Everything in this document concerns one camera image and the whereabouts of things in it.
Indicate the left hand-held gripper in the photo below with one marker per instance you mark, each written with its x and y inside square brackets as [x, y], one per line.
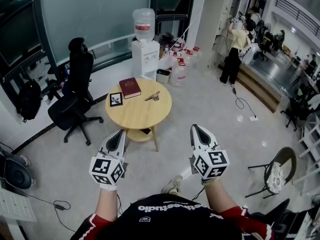
[103, 167]

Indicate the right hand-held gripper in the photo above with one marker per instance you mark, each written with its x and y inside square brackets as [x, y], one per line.
[212, 162]

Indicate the metal object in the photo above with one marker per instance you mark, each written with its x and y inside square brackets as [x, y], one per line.
[151, 97]

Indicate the person's right forearm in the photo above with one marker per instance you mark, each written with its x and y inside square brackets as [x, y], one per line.
[217, 196]

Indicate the person's left forearm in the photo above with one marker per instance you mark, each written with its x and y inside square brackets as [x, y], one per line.
[107, 204]

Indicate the round wooden table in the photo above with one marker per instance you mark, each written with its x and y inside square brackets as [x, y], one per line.
[140, 116]

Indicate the black framed picture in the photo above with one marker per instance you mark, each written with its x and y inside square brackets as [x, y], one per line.
[116, 99]

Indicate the person's beige shoe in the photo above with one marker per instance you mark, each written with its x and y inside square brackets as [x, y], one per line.
[173, 184]

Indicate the white power strip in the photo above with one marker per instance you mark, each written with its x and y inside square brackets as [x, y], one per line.
[254, 118]

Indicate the red hardcover book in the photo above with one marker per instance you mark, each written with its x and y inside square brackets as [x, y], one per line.
[130, 87]

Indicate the black office chair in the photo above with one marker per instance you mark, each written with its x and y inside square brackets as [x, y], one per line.
[75, 89]

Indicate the clear water jug red label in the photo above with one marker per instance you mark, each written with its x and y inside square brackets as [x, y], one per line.
[179, 74]
[166, 61]
[197, 54]
[188, 57]

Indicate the white waste bin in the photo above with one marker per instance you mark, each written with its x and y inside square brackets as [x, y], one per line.
[163, 76]

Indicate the wooden steps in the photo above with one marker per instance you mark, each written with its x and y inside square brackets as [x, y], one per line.
[257, 84]

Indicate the black stool patterned cushion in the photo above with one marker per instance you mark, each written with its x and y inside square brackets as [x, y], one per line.
[275, 176]

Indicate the paper cup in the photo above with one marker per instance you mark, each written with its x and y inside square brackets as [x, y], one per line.
[46, 100]

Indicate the person's black and red shirt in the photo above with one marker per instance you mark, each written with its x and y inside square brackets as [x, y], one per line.
[175, 221]

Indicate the white water dispenser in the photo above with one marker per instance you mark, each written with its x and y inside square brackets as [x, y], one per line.
[145, 61]

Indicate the black swivel chair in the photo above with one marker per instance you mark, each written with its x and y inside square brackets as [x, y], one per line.
[293, 109]

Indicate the black backpack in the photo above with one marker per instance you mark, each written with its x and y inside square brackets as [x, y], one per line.
[28, 100]

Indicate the black round fan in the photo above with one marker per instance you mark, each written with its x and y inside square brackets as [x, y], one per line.
[16, 174]

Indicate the white shelf rack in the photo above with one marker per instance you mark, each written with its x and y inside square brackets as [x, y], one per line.
[310, 144]

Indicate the white cup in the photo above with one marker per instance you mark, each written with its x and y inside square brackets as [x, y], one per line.
[143, 43]

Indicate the white grid panel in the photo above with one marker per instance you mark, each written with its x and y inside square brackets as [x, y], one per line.
[17, 205]

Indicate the white locker cabinet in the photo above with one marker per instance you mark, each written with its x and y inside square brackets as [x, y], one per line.
[207, 26]

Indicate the large clear water bottle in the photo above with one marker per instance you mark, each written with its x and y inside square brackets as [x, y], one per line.
[143, 24]

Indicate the black railing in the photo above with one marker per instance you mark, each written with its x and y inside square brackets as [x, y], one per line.
[297, 11]

